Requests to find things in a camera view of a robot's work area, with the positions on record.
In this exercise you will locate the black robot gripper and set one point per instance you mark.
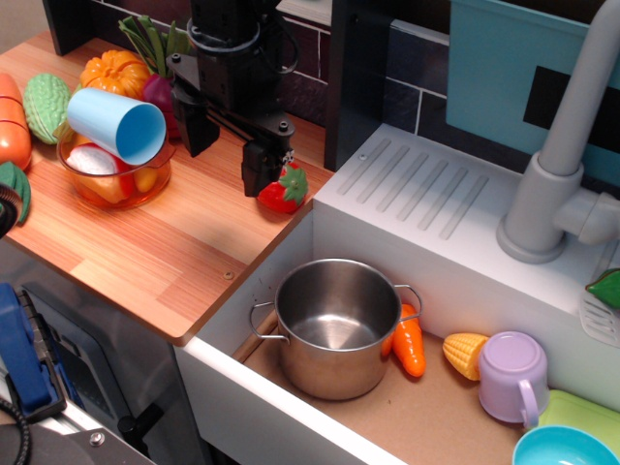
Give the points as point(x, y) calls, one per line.
point(236, 87)

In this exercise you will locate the red toy strawberry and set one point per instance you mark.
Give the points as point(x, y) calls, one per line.
point(288, 193)

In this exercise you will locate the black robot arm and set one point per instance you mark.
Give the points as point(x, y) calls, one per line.
point(235, 22)

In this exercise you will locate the stainless steel pot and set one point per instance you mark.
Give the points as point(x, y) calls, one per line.
point(334, 317)

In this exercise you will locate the light blue plastic cup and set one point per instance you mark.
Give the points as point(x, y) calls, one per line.
point(129, 129)

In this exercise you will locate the purple toy radish with leaves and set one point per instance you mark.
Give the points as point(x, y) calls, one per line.
point(154, 47)

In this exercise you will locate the orange toy pumpkin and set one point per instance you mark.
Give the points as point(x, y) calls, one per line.
point(116, 71)

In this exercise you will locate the orange transparent glass bowl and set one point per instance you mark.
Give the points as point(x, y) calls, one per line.
point(131, 188)

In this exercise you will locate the white and red toy food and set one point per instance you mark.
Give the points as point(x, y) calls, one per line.
point(90, 158)

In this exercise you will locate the green toy bitter gourd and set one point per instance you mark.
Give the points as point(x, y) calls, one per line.
point(45, 101)

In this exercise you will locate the large orange toy carrot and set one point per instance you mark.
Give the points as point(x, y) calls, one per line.
point(15, 136)

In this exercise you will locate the white toy sink unit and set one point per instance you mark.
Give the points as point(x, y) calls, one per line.
point(426, 216)

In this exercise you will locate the teal panel with black window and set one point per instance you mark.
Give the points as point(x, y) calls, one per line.
point(508, 69)

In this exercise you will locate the black oven door knob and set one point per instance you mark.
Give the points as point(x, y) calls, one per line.
point(133, 429)

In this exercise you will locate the yellow toy corn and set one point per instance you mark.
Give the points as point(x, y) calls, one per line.
point(462, 351)

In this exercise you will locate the blue clamp device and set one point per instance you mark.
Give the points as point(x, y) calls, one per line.
point(29, 358)

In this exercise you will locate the grey toy faucet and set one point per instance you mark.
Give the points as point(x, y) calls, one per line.
point(549, 202)

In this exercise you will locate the lilac plastic mug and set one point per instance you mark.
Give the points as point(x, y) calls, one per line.
point(513, 378)

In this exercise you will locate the green toy vegetable at right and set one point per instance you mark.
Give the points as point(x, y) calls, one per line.
point(606, 288)

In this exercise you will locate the white slotted spatula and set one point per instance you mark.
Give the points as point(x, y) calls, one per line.
point(597, 319)

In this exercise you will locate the green plastic plate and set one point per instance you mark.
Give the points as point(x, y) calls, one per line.
point(570, 410)

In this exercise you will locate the turquoise plastic bowl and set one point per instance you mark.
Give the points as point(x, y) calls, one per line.
point(557, 444)

